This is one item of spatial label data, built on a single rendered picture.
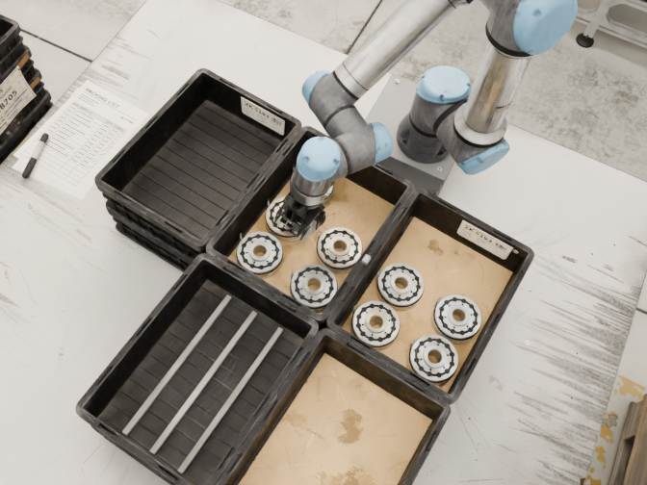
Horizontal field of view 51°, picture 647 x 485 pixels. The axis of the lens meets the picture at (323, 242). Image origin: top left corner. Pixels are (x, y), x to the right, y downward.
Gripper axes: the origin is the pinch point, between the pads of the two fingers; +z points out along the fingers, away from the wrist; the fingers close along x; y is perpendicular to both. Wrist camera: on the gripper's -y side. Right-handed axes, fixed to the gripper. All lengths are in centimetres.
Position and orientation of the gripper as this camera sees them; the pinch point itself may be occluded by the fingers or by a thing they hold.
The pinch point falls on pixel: (299, 223)
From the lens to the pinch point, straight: 155.2
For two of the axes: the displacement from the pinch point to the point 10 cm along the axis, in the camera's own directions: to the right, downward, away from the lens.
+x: 8.3, 5.6, -0.8
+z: -1.7, 3.8, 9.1
